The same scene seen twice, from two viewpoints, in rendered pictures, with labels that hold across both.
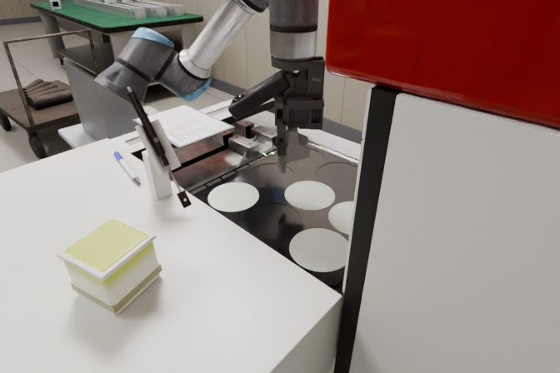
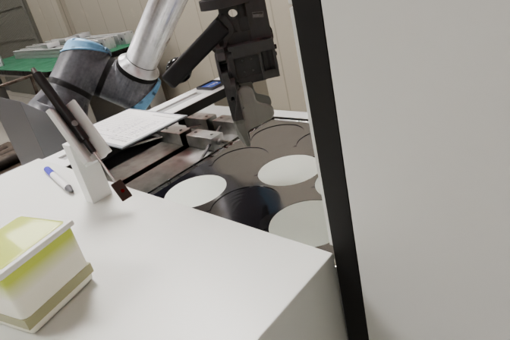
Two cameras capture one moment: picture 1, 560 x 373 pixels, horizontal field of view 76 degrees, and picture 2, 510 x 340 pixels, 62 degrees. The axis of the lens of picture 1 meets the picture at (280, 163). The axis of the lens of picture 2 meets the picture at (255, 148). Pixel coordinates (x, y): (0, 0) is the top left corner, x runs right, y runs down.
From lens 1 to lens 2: 12 cm
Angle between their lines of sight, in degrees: 7
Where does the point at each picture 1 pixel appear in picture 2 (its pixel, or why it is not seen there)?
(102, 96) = (33, 118)
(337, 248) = not seen: hidden behind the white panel
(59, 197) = not seen: outside the picture
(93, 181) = (18, 202)
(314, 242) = (300, 217)
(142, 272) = (62, 272)
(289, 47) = not seen: outside the picture
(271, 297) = (237, 274)
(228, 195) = (189, 190)
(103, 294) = (9, 303)
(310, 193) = (290, 168)
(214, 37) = (152, 29)
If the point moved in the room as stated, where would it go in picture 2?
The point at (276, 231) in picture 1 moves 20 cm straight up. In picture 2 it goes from (250, 215) to (213, 72)
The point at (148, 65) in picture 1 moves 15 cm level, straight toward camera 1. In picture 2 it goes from (84, 78) to (86, 88)
